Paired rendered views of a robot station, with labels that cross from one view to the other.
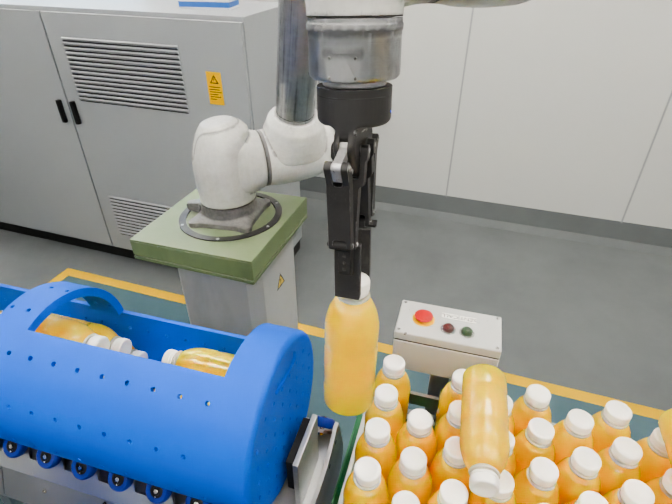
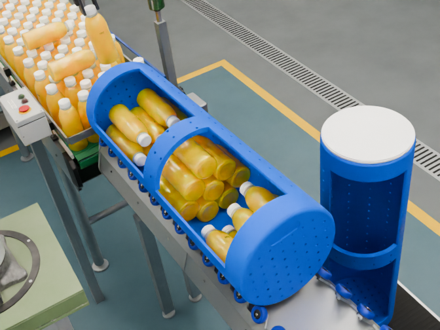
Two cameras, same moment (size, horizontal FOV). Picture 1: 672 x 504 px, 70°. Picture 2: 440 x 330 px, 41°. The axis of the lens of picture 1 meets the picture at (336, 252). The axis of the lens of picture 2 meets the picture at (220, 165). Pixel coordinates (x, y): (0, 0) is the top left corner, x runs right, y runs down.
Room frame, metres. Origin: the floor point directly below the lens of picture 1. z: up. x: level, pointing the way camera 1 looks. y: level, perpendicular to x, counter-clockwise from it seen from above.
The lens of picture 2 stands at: (1.44, 1.47, 2.17)
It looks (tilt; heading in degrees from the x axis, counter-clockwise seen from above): 40 degrees down; 226
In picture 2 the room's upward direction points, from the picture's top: 9 degrees counter-clockwise
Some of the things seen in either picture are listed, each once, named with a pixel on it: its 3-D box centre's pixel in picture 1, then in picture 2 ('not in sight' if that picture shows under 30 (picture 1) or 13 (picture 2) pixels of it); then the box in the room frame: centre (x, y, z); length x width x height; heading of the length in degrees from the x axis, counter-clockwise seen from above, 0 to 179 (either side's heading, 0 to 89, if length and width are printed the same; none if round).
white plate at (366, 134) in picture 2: not in sight; (367, 133); (0.15, 0.79, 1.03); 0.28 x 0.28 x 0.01
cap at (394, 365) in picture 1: (394, 365); (64, 103); (0.60, -0.11, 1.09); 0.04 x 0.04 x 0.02
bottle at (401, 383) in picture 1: (390, 400); (72, 126); (0.60, -0.11, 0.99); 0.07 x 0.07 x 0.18
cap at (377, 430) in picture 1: (377, 430); not in sight; (0.46, -0.07, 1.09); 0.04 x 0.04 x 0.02
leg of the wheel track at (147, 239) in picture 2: not in sight; (156, 268); (0.56, 0.10, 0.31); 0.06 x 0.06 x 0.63; 74
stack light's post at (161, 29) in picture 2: not in sight; (181, 129); (0.02, -0.21, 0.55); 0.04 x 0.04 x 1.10; 74
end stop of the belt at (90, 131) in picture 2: (347, 480); (120, 118); (0.45, -0.02, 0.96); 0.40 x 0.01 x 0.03; 164
